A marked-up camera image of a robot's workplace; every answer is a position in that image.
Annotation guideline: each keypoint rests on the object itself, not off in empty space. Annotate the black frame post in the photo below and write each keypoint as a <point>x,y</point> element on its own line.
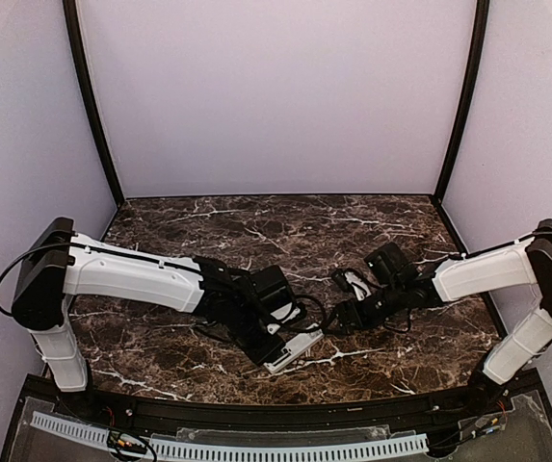
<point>469,81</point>
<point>79,57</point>

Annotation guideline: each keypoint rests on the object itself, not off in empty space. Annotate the left black frame post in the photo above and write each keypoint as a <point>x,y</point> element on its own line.
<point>79,57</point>

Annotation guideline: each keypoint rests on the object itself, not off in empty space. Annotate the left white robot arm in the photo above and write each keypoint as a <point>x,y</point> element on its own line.
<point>61,264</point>

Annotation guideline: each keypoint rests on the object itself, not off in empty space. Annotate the white slotted cable duct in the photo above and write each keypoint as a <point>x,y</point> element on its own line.
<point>163,449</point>

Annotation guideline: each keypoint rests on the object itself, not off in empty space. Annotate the white remote control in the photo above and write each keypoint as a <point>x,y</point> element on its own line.
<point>293,350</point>

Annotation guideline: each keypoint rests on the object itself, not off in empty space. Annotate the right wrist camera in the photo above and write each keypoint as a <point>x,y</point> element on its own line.
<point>389,266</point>

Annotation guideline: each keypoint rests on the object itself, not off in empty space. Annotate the black front rail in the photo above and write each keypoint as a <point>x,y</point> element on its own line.
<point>433,412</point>

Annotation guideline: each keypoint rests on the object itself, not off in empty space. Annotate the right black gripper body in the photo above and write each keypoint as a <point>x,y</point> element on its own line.
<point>348,314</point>

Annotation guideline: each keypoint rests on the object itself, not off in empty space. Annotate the right black frame post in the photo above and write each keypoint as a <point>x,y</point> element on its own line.
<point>469,81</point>

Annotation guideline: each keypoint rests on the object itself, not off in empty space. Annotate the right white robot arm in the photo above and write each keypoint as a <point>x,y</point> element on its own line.
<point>525,261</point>

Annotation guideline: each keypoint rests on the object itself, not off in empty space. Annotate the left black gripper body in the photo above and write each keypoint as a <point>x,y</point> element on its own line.
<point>266,350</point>

